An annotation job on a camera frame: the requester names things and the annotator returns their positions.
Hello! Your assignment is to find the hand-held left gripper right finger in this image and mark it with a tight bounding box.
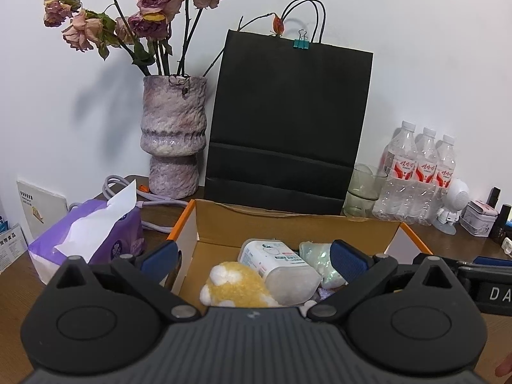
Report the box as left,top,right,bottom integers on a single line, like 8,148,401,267
307,239,465,323

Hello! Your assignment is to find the clear water bottle red label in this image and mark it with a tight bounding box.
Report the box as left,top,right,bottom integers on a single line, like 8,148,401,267
404,127,438,225
374,121,419,220
428,135,457,225

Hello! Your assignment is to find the person's right hand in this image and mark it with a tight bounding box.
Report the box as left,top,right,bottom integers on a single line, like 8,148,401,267
495,350,512,377

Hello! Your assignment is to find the lilac power cable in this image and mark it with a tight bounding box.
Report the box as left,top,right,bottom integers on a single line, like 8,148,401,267
103,174,188,233

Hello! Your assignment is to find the red cardboard box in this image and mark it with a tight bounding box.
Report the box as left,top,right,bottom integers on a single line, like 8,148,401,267
166,199,435,316

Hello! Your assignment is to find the black paper bag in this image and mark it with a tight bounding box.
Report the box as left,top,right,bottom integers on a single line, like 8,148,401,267
204,0,374,217

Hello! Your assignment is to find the clear glass cup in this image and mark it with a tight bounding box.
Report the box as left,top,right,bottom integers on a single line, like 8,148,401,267
343,163,388,219

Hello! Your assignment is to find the white booklet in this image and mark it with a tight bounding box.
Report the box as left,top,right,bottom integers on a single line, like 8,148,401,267
17,180,68,241

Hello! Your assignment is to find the yellow white plush sheep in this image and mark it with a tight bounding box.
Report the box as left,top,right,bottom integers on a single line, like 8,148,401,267
200,261,281,308

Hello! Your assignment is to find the white robot figure speaker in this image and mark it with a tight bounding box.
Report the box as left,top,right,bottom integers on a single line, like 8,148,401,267
434,179,472,236

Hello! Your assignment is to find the tall black box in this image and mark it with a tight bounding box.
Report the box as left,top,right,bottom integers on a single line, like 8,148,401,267
496,204,512,243

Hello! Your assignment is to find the bunch of dried roses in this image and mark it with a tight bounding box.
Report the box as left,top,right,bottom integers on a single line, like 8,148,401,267
43,0,230,77

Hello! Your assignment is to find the dried red rosebud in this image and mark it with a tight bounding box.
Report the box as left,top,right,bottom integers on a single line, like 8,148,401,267
238,13,285,37

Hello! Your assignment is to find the purple grey ceramic vase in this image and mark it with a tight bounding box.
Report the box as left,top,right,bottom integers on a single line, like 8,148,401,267
139,75,209,199

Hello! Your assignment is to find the purple tissue box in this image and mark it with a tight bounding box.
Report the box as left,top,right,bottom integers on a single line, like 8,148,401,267
28,179,145,284

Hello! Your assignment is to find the white printed tin box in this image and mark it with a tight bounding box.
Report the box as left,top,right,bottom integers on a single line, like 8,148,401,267
460,206,499,236

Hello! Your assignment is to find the white translucent plastic container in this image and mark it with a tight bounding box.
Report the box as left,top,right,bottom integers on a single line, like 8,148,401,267
239,239,323,307

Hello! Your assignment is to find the iridescent clear plastic bag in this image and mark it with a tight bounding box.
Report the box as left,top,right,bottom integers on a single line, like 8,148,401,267
299,241,348,290

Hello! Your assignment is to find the purple fabric pouch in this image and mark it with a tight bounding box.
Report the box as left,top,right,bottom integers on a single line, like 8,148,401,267
310,287,340,302

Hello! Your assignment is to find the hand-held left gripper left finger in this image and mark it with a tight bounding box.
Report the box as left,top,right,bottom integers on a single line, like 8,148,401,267
56,242,201,323

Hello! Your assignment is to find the white printed card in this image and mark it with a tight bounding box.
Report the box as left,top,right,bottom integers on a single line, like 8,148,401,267
0,224,28,273

